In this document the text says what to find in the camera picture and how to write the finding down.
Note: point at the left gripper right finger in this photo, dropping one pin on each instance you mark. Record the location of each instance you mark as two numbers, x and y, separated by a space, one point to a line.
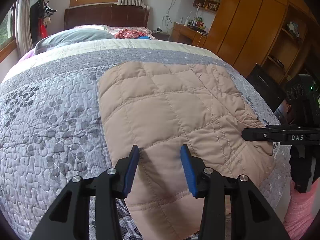
252 217

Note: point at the red patterned cloth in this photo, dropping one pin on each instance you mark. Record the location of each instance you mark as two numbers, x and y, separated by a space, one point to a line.
132 33

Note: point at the beige quilted puffer jacket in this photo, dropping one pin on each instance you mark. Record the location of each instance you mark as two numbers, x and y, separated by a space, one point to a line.
160 107

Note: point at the black chair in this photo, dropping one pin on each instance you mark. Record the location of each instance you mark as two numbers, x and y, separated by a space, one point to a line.
268 89

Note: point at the wall shelf with items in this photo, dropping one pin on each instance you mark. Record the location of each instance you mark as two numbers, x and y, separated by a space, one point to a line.
207 5

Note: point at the black camera box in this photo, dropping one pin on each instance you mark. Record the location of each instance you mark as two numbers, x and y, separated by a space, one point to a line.
302 93

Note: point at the beige curtain at left window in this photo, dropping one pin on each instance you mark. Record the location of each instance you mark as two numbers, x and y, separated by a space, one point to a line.
22 27

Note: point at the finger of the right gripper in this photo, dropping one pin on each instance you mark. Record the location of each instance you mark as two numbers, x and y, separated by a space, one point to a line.
256 134
271 127

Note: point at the large wooden wardrobe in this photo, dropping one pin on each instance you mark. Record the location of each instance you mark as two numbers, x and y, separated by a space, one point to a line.
276 34

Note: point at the coat rack with clothes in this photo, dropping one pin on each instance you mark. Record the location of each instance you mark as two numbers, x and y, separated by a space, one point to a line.
40 13

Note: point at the grey floral quilted bedspread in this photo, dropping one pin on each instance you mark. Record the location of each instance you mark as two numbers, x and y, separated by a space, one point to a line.
50 122

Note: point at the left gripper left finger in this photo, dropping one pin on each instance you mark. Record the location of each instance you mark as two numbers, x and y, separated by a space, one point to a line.
68 215

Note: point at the wooden desk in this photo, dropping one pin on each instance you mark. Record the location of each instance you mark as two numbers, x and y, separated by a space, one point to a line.
186 35

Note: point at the pink sleeve forearm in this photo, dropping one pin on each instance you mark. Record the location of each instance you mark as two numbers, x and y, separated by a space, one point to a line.
298 217

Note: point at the dark wooden headboard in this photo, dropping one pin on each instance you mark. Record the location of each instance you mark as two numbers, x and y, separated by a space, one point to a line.
107 14

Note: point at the left window wooden frame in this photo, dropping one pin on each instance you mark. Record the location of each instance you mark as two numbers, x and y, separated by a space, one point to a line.
7 34

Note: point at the grey pillow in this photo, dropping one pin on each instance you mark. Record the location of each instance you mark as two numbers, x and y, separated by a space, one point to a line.
71 36

